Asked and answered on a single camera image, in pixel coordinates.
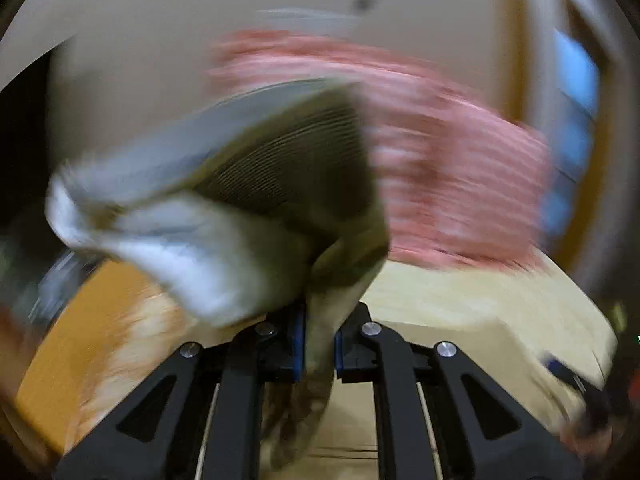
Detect khaki tan pants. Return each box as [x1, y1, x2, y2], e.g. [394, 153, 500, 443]
[46, 78, 390, 471]

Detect yellow floral bed sheet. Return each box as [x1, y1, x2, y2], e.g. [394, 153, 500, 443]
[66, 258, 615, 460]

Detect right pink polka-dot pillow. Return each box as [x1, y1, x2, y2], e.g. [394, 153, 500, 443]
[209, 29, 550, 268]

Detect wooden bed frame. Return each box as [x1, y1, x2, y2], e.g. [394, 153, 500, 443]
[16, 262, 160, 453]

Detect window with wooden frame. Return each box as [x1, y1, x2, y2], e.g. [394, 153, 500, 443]
[521, 0, 615, 269]

